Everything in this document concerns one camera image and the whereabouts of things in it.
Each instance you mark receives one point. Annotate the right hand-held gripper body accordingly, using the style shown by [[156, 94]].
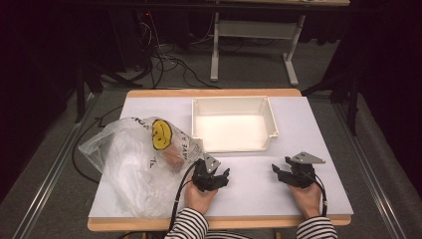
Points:
[[302, 174]]

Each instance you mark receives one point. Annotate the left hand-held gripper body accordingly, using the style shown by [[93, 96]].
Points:
[[207, 174]]

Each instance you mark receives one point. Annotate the white plastic bin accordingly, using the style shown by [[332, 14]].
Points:
[[232, 132]]

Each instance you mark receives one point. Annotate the clear plastic bag yellow face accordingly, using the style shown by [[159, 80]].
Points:
[[132, 166]]

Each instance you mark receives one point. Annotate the person's right hand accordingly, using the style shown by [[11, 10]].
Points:
[[309, 199]]

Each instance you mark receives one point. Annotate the person's left hand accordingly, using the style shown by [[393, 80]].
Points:
[[198, 199]]

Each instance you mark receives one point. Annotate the wooden table with white top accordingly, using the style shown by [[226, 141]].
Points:
[[149, 109]]

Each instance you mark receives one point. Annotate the black metal stand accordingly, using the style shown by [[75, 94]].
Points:
[[80, 93], [352, 99]]

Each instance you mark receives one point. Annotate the metal floor rail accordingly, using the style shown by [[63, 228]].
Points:
[[49, 176], [365, 166]]

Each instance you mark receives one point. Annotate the white metal desk frame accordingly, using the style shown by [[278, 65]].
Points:
[[255, 30]]

